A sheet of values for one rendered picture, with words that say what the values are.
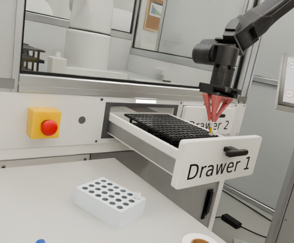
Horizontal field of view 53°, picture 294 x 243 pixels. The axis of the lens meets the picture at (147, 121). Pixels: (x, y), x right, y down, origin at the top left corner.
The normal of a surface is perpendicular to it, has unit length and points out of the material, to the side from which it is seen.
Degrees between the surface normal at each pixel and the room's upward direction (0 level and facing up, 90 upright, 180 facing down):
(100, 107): 90
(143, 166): 90
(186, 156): 90
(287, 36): 90
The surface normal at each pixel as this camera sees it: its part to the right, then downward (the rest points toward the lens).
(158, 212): 0.18, -0.96
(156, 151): -0.79, 0.00
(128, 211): 0.81, 0.27
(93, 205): -0.56, 0.10
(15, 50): 0.59, 0.29
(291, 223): -0.25, 0.18
